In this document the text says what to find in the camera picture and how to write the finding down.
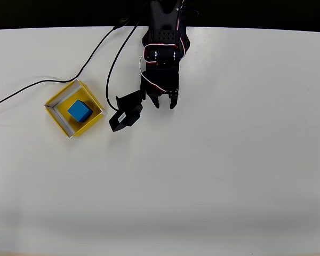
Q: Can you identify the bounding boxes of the black webcam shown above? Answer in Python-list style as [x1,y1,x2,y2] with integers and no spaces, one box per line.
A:
[108,90,146,133]

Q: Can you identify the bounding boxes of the black webcam cable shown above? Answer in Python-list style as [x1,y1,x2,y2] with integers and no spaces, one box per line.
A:
[0,16,141,111]

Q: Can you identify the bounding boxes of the black power cable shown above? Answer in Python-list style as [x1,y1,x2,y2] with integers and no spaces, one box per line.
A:
[183,4,200,17]

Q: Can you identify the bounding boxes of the white red servo wire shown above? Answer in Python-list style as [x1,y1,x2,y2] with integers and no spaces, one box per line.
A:
[143,43,179,64]
[139,55,169,94]

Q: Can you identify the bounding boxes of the blue cube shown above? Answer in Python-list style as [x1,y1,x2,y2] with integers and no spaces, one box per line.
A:
[67,99,94,124]

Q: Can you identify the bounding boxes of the yellow square tray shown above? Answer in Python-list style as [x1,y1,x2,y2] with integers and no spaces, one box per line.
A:
[44,78,108,139]

